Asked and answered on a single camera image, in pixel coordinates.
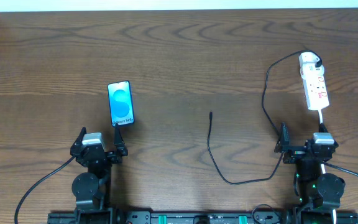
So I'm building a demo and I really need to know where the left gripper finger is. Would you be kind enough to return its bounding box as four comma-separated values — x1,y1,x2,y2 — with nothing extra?
71,127,86,149
114,124,126,151

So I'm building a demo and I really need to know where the blue screen Galaxy smartphone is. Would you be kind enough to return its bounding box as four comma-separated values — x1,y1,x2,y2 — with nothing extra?
108,80,135,127

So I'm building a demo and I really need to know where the black USB charging cable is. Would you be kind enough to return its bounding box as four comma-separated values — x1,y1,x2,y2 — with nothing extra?
206,49,323,185

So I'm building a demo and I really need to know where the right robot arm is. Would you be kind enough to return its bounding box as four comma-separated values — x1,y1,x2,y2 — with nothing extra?
274,123,346,223

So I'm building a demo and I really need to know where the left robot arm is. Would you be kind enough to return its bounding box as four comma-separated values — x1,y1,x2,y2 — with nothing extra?
70,126,128,224

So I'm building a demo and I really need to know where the white USB charger plug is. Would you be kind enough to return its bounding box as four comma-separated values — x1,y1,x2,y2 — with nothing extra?
298,52,324,80

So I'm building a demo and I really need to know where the white power strip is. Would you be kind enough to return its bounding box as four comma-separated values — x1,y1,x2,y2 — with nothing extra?
301,74,329,111

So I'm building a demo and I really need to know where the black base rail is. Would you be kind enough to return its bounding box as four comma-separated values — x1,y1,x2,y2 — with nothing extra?
47,211,358,224

